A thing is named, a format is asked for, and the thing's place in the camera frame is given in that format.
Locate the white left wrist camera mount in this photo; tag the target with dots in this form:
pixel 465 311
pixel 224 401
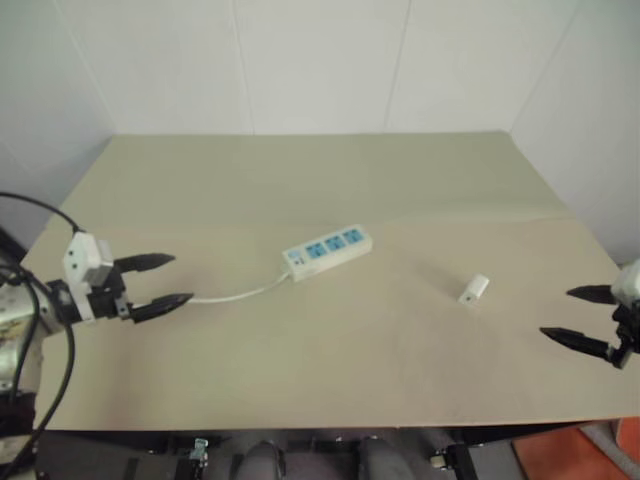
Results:
pixel 79 257

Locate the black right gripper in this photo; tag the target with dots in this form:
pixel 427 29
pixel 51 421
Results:
pixel 630 325

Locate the orange object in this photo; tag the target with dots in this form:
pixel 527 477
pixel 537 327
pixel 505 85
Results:
pixel 560 455

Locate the dark grey rounded shape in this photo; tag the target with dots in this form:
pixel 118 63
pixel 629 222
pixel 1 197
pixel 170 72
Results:
pixel 260 460

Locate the small caster wheel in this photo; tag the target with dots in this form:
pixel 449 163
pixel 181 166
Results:
pixel 198 450

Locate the white plug adapter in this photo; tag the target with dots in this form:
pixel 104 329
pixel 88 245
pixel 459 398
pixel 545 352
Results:
pixel 472 291

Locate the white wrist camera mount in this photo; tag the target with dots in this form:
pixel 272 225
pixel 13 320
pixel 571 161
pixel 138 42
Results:
pixel 79 257
pixel 631 282

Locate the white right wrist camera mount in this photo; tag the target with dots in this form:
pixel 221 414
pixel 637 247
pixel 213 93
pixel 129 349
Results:
pixel 631 282

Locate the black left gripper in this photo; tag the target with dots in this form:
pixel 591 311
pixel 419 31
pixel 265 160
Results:
pixel 107 305

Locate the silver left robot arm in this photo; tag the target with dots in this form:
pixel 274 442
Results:
pixel 15 310

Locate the white power strip with cable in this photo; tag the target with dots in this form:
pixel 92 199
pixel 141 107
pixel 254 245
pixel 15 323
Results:
pixel 327 250

